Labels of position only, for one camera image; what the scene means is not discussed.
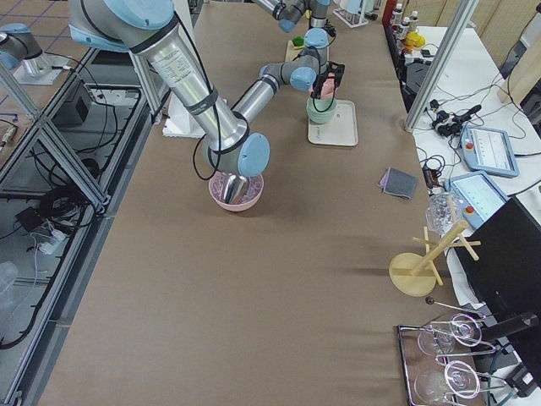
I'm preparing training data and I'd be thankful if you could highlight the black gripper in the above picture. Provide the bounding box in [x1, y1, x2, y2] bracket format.
[311, 61, 345, 100]

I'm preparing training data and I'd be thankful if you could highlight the small pink bowl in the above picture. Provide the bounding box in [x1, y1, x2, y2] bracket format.
[318, 78, 335, 100]

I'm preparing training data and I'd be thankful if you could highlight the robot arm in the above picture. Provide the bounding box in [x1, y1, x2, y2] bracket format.
[68, 1, 345, 178]
[254, 0, 331, 33]

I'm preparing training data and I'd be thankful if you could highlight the green bowl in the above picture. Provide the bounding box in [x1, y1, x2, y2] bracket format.
[306, 97, 336, 124]

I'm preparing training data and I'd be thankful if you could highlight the metal cup in bowl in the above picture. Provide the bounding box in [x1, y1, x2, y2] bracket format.
[221, 174, 249, 205]

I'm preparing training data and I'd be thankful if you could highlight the large pink bowl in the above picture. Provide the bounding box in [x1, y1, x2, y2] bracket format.
[208, 172, 264, 212]

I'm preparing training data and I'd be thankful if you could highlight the wooden cutting board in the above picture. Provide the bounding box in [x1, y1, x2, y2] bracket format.
[284, 40, 306, 62]

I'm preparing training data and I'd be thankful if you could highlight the cream rectangular tray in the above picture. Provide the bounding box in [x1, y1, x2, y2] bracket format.
[308, 100, 358, 147]

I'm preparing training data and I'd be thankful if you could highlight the grey folded cloth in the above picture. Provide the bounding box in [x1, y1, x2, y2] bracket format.
[379, 167, 418, 200]

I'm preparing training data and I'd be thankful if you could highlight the blue teach pendant far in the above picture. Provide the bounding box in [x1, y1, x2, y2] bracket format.
[461, 125, 520, 178]

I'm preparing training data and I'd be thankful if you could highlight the blue teach pendant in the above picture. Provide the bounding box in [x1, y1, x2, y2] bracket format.
[444, 171, 509, 229]
[461, 125, 520, 178]

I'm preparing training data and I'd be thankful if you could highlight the clear glass mug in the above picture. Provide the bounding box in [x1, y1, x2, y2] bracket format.
[426, 192, 463, 235]

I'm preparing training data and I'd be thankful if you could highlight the blue teach pendant near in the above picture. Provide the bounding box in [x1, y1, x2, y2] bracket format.
[444, 171, 509, 229]

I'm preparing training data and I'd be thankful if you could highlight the wooden mug tree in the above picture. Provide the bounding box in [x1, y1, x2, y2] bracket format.
[389, 218, 481, 297]

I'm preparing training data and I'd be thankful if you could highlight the black monitor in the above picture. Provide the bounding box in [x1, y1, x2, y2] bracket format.
[456, 197, 540, 316]

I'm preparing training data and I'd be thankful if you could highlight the wine glass upper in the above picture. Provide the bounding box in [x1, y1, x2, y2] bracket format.
[418, 313, 482, 356]

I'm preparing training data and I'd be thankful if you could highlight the wine glass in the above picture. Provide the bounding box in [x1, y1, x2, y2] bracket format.
[418, 313, 482, 356]
[414, 360, 481, 405]

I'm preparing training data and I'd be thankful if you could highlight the wine glass lower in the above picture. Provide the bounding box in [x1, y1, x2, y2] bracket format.
[414, 360, 481, 405]

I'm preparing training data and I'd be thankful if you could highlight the wire glass rack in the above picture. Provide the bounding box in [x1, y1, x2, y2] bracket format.
[396, 313, 519, 405]

